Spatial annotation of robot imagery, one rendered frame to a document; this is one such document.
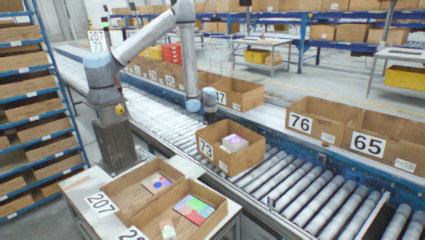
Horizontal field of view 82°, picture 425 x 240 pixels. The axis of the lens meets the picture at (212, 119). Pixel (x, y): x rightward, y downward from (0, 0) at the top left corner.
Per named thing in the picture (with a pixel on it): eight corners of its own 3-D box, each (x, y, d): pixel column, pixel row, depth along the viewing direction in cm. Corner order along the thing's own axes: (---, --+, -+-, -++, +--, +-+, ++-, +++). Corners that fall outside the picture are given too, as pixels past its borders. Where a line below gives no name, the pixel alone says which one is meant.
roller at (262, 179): (239, 195, 143) (239, 188, 140) (289, 158, 173) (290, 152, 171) (245, 200, 139) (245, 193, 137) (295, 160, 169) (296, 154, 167)
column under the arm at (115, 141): (112, 178, 156) (99, 133, 142) (94, 163, 172) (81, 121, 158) (147, 159, 173) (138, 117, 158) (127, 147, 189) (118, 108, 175)
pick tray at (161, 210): (131, 236, 116) (127, 221, 111) (189, 191, 142) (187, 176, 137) (172, 273, 99) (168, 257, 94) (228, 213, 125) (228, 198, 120)
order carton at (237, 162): (196, 151, 179) (194, 130, 171) (228, 137, 194) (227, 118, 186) (231, 178, 149) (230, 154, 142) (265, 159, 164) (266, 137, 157)
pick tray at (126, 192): (102, 201, 138) (98, 187, 133) (159, 168, 162) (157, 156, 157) (127, 229, 119) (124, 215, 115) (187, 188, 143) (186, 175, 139)
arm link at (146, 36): (86, 63, 152) (185, -9, 141) (96, 58, 168) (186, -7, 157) (103, 83, 158) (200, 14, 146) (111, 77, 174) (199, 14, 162)
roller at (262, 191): (247, 201, 138) (247, 194, 136) (297, 161, 168) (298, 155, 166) (254, 206, 135) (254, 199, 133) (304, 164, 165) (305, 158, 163)
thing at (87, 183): (58, 187, 156) (57, 184, 154) (138, 148, 193) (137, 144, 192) (149, 302, 92) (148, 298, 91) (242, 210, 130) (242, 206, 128)
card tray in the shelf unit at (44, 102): (9, 121, 199) (4, 111, 195) (8, 111, 221) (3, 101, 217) (64, 108, 221) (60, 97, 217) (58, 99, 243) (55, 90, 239)
